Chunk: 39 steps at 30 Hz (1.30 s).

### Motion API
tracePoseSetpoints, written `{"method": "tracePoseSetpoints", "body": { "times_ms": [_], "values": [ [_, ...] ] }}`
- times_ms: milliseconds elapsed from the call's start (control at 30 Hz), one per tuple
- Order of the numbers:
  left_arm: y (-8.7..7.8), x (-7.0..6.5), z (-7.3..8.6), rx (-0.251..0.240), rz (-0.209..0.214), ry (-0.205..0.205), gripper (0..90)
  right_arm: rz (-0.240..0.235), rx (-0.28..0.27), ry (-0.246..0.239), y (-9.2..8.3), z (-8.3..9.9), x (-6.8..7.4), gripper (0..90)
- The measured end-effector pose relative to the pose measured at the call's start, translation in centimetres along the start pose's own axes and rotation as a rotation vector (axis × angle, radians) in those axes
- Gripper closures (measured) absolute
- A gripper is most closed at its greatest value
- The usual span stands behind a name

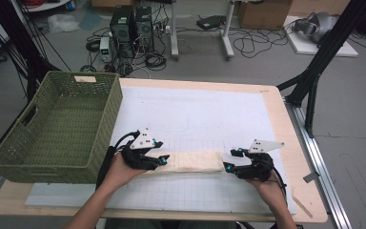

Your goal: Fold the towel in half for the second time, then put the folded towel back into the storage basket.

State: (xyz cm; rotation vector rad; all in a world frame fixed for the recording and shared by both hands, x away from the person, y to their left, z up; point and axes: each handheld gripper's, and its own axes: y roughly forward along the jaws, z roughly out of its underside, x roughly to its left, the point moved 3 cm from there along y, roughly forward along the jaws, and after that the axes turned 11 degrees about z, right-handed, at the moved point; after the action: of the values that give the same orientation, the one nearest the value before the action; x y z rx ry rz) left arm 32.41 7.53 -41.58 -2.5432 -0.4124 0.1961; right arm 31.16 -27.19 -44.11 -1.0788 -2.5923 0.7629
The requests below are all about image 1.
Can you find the aluminium floor rail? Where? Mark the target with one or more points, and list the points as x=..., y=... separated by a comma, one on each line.
x=324, y=171

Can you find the person's right hand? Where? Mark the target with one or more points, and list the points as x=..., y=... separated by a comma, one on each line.
x=271, y=192

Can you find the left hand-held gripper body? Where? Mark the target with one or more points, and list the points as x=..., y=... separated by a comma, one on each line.
x=138, y=159

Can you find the black computer tower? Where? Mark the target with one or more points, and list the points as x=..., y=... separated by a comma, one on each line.
x=124, y=31
x=144, y=28

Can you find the clear plastic bag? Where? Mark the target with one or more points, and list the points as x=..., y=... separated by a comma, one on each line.
x=62, y=24

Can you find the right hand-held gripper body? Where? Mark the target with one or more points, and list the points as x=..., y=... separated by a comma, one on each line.
x=259, y=170

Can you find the white power supply unit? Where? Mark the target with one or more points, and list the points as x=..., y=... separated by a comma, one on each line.
x=105, y=49

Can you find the person's left hand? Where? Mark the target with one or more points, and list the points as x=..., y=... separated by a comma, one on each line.
x=119, y=175

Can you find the black metal stand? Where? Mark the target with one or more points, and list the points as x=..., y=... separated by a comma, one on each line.
x=19, y=41
x=327, y=47

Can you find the grey helmet shaped device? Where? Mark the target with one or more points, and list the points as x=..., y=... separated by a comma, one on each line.
x=317, y=25

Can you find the thin wooden strip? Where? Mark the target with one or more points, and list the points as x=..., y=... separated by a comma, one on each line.
x=302, y=206

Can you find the person's lap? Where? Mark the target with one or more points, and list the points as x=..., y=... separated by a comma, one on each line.
x=171, y=224

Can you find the green woven basket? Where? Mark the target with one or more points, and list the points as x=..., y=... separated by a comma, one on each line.
x=60, y=127

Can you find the white floor board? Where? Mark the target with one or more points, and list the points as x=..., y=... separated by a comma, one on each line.
x=305, y=47

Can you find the black flat floor device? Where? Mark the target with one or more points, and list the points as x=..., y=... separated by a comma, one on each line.
x=211, y=22

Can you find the brown cardboard box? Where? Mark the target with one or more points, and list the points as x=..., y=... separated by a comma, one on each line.
x=263, y=14

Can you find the cream egg print cloth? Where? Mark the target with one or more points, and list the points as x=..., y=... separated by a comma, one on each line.
x=193, y=162

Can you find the white gridded mat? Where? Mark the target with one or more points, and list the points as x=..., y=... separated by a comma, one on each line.
x=187, y=108

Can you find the grey tape piece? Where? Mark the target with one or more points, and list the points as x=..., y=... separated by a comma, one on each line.
x=311, y=177

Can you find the white metal desk frame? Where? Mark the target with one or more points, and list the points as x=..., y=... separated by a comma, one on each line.
x=173, y=31

